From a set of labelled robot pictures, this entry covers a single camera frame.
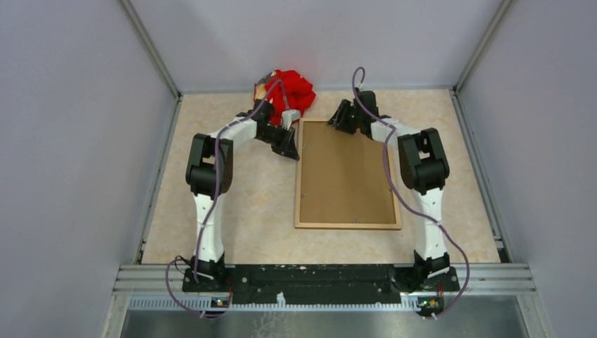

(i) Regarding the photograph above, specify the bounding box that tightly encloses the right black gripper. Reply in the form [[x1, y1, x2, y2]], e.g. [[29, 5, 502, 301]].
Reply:
[[327, 101, 363, 136]]

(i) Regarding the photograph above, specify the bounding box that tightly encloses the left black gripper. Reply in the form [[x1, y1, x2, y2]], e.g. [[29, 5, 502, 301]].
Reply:
[[257, 124, 300, 161]]

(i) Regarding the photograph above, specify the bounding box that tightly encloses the brown backing board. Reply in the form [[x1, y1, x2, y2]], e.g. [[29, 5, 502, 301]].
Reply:
[[294, 118, 403, 231]]

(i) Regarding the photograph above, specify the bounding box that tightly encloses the wooden picture frame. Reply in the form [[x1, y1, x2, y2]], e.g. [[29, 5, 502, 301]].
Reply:
[[294, 118, 403, 231]]

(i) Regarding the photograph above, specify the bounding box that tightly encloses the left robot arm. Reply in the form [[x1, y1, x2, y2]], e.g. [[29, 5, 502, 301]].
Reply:
[[185, 99, 301, 291]]

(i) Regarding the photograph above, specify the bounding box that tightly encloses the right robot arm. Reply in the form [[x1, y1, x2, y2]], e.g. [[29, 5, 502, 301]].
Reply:
[[327, 89, 451, 290]]

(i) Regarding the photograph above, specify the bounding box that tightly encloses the red crumpled cloth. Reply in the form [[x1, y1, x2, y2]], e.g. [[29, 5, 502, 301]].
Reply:
[[253, 70, 316, 125]]

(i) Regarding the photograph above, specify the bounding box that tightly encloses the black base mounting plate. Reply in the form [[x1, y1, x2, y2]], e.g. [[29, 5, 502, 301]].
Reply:
[[182, 264, 460, 305]]

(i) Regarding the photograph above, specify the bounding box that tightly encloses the left controller board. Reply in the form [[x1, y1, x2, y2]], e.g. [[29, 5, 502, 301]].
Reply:
[[210, 297, 230, 308]]

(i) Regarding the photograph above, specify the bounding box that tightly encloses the controller board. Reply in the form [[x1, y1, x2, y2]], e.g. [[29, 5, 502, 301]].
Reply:
[[417, 297, 444, 312], [210, 297, 230, 308]]

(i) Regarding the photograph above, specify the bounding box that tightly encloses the right controller board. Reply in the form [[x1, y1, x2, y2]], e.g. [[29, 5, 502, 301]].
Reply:
[[417, 297, 444, 312]]

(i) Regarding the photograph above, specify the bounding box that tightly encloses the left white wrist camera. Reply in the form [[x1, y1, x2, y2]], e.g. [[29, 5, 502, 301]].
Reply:
[[281, 109, 301, 130]]

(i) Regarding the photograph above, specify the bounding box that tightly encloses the aluminium rail front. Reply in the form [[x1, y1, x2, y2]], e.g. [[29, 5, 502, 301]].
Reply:
[[113, 263, 536, 313]]

